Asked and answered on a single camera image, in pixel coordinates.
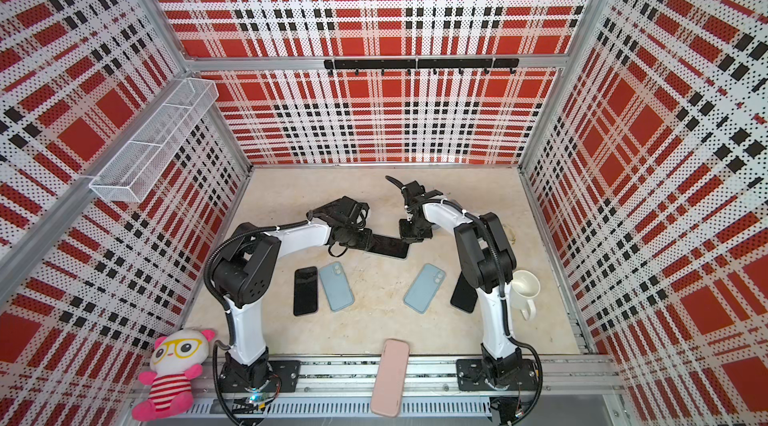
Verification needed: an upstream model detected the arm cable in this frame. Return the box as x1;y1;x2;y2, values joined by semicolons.
203;220;310;307
500;338;545;426

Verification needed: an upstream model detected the black hook rail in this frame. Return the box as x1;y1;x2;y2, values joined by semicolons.
323;58;520;73

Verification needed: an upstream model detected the pink phone case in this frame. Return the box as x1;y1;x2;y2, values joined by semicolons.
370;339;410;418

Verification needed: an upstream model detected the light blue case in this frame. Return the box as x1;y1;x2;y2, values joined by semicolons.
403;264;446;314
319;262;355;312

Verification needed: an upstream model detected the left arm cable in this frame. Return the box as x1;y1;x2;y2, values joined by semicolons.
203;220;310;307

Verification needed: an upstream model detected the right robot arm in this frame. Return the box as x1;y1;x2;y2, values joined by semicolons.
387;176;518;361

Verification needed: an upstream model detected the black phone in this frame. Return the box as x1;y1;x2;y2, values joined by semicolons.
293;266;318;317
450;286;477;314
366;234;410;259

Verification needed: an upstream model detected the white wire basket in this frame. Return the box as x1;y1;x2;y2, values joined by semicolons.
90;78;218;203

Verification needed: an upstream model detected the pink plush toy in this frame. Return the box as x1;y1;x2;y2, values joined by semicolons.
131;329;215;422

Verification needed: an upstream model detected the white cup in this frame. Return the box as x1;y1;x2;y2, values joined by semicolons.
509;269;541;321

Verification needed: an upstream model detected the light blue case near right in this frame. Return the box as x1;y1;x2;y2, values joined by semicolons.
403;264;446;314

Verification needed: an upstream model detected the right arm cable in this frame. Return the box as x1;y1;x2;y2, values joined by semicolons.
500;338;545;426

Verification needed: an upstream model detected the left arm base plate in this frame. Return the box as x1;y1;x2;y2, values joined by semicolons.
217;360;301;393

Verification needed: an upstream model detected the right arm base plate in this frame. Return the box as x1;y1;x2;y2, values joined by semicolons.
456;358;538;392

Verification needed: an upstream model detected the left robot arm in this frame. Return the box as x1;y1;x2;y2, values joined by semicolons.
203;196;373;366

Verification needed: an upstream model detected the light blue case near left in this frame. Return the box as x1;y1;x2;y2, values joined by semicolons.
319;262;355;312

